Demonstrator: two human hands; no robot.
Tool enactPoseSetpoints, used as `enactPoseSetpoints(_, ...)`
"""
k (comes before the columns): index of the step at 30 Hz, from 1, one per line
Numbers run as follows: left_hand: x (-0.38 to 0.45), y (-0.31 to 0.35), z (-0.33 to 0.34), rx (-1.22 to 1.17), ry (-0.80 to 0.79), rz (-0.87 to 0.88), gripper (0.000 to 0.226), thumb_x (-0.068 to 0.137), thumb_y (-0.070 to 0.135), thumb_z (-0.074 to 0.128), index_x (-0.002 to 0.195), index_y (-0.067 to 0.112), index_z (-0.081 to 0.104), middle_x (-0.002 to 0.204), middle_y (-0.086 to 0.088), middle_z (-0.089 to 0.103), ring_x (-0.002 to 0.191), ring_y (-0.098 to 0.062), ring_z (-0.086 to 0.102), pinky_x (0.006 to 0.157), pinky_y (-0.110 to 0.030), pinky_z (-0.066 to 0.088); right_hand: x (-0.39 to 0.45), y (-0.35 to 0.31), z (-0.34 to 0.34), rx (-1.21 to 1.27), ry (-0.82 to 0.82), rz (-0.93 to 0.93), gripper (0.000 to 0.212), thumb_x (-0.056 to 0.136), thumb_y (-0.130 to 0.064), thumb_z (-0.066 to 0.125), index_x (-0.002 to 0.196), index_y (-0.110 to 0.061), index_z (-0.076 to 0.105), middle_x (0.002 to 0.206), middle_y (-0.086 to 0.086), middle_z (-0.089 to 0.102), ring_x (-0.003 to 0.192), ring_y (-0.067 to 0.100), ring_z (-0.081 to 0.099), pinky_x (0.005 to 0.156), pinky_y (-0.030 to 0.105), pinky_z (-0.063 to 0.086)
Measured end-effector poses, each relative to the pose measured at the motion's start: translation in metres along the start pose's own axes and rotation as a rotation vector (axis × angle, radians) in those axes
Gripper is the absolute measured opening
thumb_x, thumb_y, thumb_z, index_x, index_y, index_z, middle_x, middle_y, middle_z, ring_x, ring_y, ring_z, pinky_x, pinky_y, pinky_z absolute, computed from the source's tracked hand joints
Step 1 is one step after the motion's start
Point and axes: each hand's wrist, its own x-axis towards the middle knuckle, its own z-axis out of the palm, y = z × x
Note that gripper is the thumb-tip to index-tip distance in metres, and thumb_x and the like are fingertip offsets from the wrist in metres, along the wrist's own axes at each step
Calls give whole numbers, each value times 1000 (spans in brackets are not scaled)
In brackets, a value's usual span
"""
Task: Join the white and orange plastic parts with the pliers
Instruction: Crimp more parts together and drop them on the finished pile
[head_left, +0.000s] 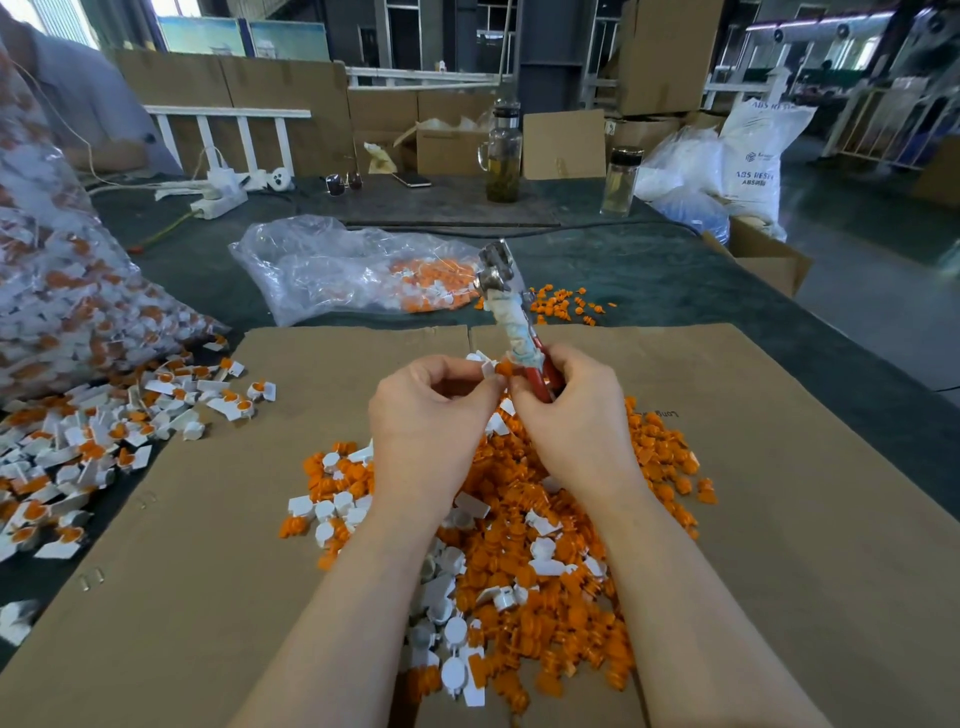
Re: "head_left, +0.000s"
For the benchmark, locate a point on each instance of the person's right hand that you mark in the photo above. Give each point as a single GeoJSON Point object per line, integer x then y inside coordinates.
{"type": "Point", "coordinates": [582, 428]}

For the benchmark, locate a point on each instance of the person's left hand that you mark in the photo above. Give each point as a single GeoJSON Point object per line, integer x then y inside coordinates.
{"type": "Point", "coordinates": [428, 435]}

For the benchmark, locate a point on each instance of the orange white plastic piece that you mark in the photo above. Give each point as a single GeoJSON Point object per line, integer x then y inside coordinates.
{"type": "Point", "coordinates": [228, 405]}
{"type": "Point", "coordinates": [263, 390]}

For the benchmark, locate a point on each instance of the pile of orange and white parts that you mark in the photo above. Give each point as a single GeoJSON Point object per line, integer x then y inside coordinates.
{"type": "Point", "coordinates": [518, 593]}

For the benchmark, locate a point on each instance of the pile of assembled white-orange parts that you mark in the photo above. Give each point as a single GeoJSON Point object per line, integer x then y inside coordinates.
{"type": "Point", "coordinates": [83, 447]}

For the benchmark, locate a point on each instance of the person's left forearm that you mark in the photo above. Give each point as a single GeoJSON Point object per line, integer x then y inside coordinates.
{"type": "Point", "coordinates": [338, 630]}

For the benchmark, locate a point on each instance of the scatter of orange offcuts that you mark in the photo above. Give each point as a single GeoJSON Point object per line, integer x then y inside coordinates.
{"type": "Point", "coordinates": [578, 305]}

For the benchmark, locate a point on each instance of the small clear plastic bag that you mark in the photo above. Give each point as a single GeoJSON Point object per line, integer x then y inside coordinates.
{"type": "Point", "coordinates": [312, 264]}

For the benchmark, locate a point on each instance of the open brown cardboard box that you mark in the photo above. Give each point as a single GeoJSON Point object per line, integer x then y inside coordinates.
{"type": "Point", "coordinates": [765, 261]}

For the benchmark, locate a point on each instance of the glass bottle with black lid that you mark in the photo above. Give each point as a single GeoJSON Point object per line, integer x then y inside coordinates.
{"type": "Point", "coordinates": [621, 180]}

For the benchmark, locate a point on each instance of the black phone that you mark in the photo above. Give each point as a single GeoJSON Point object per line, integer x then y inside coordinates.
{"type": "Point", "coordinates": [411, 180]}

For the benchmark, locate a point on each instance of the clear blue plastic bag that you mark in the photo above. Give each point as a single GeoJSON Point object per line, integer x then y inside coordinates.
{"type": "Point", "coordinates": [683, 183]}

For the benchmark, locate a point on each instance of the brown cardboard sheet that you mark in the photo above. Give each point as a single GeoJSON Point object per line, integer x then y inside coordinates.
{"type": "Point", "coordinates": [173, 525]}
{"type": "Point", "coordinates": [848, 503]}

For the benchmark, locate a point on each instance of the glass tea jar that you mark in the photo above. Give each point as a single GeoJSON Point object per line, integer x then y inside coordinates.
{"type": "Point", "coordinates": [504, 156]}

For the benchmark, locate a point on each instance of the flat brown cardboard panel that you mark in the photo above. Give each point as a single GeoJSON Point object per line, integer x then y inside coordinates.
{"type": "Point", "coordinates": [564, 143]}

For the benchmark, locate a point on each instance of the open cardboard box with paper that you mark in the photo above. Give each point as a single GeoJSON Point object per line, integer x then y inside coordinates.
{"type": "Point", "coordinates": [450, 149]}

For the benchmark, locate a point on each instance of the white power strip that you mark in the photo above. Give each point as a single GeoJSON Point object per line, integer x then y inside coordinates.
{"type": "Point", "coordinates": [219, 195]}

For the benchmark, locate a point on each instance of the white woven sack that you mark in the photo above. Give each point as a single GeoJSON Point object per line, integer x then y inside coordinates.
{"type": "Point", "coordinates": [765, 150]}

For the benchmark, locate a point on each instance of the row of upright cardboard sheets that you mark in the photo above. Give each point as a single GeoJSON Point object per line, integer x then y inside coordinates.
{"type": "Point", "coordinates": [323, 93]}

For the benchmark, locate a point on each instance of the dark steel pillar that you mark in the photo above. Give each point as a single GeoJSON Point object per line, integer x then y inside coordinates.
{"type": "Point", "coordinates": [557, 53]}

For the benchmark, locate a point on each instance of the tall brown cardboard box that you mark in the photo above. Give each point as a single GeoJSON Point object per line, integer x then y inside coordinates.
{"type": "Point", "coordinates": [672, 54]}

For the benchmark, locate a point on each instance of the large clear bag of seals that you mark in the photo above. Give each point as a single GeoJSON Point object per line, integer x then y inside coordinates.
{"type": "Point", "coordinates": [68, 285]}

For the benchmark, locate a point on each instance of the white metal rack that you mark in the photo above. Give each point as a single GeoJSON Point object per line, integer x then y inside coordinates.
{"type": "Point", "coordinates": [896, 120]}

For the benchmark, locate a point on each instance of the white railing frame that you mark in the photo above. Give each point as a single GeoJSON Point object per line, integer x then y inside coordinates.
{"type": "Point", "coordinates": [228, 111]}

